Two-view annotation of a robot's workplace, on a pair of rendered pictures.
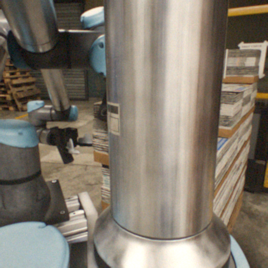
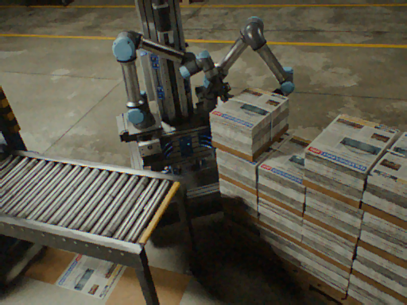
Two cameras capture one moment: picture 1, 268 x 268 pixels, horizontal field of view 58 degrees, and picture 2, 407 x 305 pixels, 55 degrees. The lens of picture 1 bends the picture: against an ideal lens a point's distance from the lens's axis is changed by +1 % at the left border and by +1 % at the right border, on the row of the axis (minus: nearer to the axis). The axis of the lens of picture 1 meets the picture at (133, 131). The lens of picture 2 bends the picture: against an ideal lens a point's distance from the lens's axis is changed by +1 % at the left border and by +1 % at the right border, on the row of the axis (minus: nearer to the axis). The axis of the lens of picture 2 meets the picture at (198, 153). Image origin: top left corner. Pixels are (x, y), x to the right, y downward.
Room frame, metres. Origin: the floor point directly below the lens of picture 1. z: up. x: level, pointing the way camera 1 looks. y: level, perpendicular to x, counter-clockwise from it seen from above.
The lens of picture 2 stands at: (1.04, -1.97, 2.16)
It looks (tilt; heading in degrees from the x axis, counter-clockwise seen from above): 37 degrees down; 105
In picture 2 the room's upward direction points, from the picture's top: 8 degrees counter-clockwise
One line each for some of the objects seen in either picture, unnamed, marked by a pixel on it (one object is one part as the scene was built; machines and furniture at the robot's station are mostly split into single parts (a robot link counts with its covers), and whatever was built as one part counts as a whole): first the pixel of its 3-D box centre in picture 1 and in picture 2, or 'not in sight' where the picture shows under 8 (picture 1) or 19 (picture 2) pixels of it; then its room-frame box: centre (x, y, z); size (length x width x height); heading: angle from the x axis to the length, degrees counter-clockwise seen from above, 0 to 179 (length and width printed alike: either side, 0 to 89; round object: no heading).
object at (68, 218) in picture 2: not in sight; (85, 198); (0.02, -0.59, 0.77); 0.47 x 0.05 x 0.05; 80
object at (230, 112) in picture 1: (202, 108); (350, 158); (1.38, -0.40, 0.95); 0.38 x 0.29 x 0.23; 58
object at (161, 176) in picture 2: not in sight; (84, 170); (-0.13, -0.31, 0.74); 1.34 x 0.05 x 0.12; 170
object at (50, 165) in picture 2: not in sight; (29, 187); (-0.37, -0.52, 0.77); 0.47 x 0.05 x 0.05; 80
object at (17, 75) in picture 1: (9, 84); not in sight; (6.95, 3.50, 0.65); 1.33 x 0.94 x 1.30; 174
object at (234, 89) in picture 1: (209, 88); (350, 140); (1.37, -0.42, 1.06); 0.37 x 0.29 x 0.01; 58
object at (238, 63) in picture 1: (222, 134); not in sight; (1.89, -0.72, 0.65); 0.39 x 0.30 x 1.29; 58
